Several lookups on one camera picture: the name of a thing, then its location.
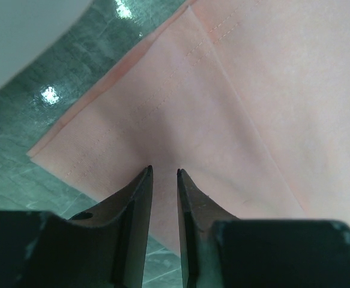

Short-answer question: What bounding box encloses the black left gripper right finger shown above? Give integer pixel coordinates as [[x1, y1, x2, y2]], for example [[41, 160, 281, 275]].
[[177, 169, 350, 287]]

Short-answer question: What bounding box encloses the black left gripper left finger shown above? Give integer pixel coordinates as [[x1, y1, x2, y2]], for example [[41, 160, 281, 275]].
[[0, 166, 153, 287]]

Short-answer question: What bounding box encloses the salmon pink t-shirt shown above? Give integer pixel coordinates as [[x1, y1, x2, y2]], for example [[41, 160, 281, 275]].
[[28, 1, 350, 253]]

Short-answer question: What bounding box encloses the white plastic laundry basket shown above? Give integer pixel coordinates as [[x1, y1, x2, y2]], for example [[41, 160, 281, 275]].
[[0, 0, 91, 89]]

